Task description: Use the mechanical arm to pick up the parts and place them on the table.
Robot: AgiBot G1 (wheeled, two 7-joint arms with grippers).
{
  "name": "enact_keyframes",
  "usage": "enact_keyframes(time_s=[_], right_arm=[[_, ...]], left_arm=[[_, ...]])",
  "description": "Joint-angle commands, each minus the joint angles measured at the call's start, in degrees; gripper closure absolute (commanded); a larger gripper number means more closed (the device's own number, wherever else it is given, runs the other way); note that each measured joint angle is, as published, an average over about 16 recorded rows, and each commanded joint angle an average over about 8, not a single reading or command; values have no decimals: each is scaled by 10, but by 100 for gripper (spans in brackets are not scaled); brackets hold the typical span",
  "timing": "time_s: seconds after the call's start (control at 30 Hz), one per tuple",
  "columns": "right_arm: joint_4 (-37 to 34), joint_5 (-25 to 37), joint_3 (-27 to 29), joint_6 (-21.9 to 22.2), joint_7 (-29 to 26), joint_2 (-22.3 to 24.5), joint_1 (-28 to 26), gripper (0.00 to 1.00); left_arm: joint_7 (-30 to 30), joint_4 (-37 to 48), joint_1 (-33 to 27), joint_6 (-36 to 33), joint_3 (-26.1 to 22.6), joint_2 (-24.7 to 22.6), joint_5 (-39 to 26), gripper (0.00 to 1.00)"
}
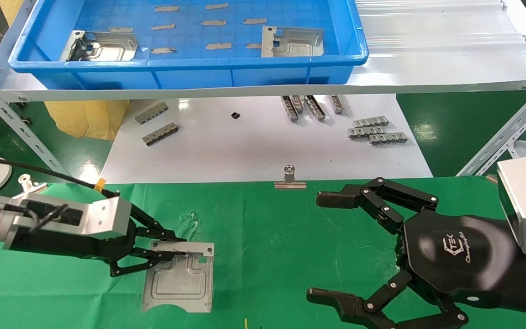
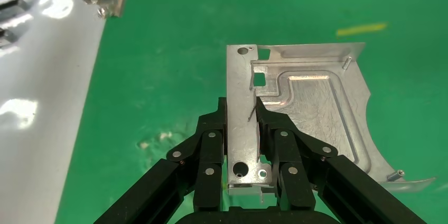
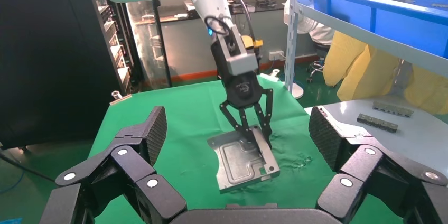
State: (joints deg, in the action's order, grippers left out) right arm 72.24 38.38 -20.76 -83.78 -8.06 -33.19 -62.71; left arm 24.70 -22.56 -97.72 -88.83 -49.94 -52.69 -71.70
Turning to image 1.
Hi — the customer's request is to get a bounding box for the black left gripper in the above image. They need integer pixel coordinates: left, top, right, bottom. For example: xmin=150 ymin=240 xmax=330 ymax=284
xmin=5 ymin=203 xmax=187 ymax=278

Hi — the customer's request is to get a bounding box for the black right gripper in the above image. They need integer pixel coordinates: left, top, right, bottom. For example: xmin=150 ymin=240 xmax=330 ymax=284
xmin=306 ymin=177 xmax=520 ymax=329

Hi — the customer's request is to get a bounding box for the stamped sheet metal part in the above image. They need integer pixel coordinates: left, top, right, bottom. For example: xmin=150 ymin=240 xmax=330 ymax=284
xmin=142 ymin=241 xmax=215 ymax=313
xmin=261 ymin=26 xmax=325 ymax=58
xmin=59 ymin=31 xmax=139 ymax=62

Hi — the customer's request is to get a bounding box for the green table cloth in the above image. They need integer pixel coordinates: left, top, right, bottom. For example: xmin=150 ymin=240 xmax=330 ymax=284
xmin=0 ymin=177 xmax=526 ymax=329

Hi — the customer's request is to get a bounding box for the silver binder clip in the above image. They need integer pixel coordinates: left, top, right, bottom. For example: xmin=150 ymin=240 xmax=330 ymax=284
xmin=11 ymin=174 xmax=47 ymax=202
xmin=274 ymin=165 xmax=307 ymax=190

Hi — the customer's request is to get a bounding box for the white floor board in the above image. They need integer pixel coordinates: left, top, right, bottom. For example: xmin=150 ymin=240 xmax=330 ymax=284
xmin=99 ymin=94 xmax=434 ymax=184

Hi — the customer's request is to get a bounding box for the yellow mesh bag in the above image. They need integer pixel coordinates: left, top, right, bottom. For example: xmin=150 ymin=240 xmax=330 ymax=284
xmin=0 ymin=0 xmax=130 ymax=141

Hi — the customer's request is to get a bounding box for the perforated grey angle bar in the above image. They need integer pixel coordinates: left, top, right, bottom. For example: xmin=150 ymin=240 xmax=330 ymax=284
xmin=456 ymin=77 xmax=526 ymax=178
xmin=0 ymin=69 xmax=77 ymax=184

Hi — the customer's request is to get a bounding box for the blue plastic bin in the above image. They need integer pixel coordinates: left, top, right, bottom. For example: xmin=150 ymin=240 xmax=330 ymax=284
xmin=8 ymin=0 xmax=369 ymax=90

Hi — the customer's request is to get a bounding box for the white metal shelf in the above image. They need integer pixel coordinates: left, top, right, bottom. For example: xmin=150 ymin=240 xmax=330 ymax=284
xmin=0 ymin=0 xmax=526 ymax=102

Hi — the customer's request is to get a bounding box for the clear corrugated plastic sheet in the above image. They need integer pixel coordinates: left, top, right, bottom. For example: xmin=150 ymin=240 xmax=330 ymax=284
xmin=354 ymin=0 xmax=526 ymax=64

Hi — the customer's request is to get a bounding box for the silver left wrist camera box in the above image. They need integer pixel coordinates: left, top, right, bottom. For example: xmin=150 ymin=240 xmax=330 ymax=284
xmin=14 ymin=196 xmax=132 ymax=240

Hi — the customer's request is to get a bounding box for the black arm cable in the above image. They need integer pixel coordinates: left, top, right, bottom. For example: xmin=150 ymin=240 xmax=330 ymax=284
xmin=0 ymin=155 xmax=120 ymax=198

